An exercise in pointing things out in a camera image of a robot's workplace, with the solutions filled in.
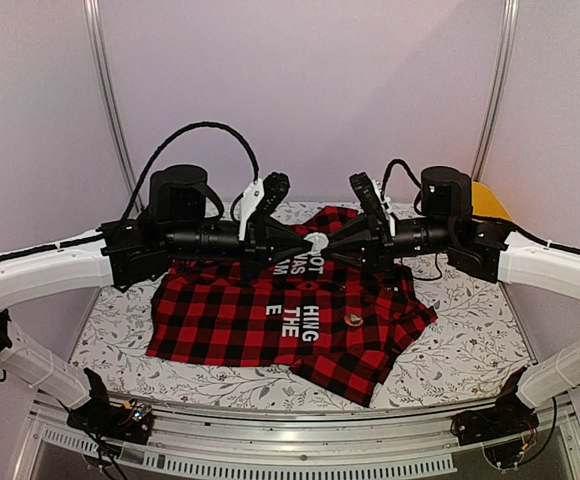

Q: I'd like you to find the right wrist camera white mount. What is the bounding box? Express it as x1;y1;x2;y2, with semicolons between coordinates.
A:
349;172;397;237

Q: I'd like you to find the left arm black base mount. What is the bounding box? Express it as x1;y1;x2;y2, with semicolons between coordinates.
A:
67;368;154;445

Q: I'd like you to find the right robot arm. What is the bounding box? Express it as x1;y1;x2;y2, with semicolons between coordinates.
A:
322;166;580;436

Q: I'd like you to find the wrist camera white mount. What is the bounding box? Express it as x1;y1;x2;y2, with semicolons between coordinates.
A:
349;172;397;237
238;172;290;242

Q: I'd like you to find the floral patterned table mat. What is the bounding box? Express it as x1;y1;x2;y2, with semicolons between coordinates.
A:
69;255;534;413

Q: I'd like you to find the yellow plastic basket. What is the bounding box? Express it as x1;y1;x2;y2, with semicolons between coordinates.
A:
472;181;511;221

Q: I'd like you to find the aluminium front rail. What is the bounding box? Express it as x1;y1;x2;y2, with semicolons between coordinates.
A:
13;393;580;479

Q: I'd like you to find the left aluminium frame post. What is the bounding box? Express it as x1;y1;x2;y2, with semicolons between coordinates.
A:
83;0;136;197

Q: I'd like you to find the red black plaid shirt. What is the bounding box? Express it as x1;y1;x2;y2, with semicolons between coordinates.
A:
144;205;439;409

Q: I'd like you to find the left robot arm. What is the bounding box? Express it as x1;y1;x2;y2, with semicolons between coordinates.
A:
0;164;313;434

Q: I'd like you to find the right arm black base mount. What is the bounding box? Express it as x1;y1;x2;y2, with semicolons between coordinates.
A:
450;367;539;446

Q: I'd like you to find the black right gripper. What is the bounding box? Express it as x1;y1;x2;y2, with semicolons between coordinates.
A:
320;212;455;279

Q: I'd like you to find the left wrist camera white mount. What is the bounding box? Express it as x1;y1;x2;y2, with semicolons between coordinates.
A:
238;172;290;242

